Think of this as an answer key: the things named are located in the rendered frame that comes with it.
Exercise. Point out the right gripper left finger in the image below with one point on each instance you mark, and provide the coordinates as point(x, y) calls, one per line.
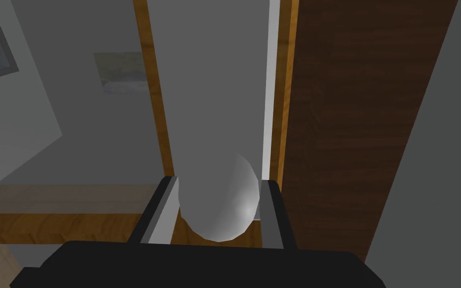
point(159, 216)

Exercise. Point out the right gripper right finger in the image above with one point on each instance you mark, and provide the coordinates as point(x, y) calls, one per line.
point(272, 216)

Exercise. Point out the grey round door knob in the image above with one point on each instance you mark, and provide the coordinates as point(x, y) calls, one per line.
point(222, 204)

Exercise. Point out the dark brown wooden door leaf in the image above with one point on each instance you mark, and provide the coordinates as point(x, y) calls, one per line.
point(354, 120)

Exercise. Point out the pale green wall picture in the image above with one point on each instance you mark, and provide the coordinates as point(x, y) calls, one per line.
point(122, 72)

